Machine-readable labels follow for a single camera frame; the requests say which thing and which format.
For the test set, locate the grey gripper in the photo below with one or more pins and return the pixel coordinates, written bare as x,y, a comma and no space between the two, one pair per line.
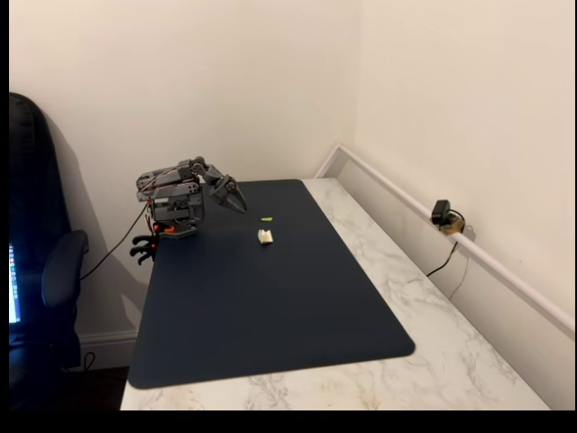
225,191

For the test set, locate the small white block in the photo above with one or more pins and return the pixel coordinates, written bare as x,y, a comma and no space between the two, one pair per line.
265,236

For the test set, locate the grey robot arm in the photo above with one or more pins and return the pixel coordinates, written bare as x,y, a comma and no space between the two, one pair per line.
176,194

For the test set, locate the dark navy desk mat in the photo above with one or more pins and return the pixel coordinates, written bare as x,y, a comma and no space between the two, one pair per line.
270,297

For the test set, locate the black orange table clamp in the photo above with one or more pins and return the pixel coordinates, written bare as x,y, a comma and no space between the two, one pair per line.
143,240
143,255

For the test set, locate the white baseboard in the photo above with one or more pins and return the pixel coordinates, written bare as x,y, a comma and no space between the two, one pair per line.
108,345

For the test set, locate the black office chair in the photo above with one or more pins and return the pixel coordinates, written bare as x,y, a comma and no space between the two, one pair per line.
36,203

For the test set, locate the black webcam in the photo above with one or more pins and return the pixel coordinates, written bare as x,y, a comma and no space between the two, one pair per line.
439,211

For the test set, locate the laptop with lit screen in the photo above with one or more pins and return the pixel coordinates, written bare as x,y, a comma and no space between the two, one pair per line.
14,284

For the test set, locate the white ledge trim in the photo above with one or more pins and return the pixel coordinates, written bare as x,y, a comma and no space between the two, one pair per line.
478,253

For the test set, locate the tan webcam mount block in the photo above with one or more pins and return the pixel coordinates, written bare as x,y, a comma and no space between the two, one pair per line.
452,227

